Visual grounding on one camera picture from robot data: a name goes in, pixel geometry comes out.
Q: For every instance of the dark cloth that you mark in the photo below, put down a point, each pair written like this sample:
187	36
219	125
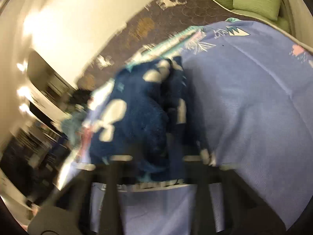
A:
79	100

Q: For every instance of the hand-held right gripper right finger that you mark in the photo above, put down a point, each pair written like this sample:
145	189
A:
203	176

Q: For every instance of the blue fleece star-print garment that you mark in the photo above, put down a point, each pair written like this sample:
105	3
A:
141	117

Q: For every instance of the grey deer-print mattress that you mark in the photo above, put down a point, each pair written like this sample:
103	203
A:
151	14

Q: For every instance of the white shelf unit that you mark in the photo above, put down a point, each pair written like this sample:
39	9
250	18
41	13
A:
46	83

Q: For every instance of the lilac printed bedsheet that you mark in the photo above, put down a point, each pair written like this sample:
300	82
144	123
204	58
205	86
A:
244	98

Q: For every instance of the teal cloth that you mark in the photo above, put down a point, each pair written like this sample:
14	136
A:
72	127

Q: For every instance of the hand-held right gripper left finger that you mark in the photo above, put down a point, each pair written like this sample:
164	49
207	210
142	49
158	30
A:
114	176

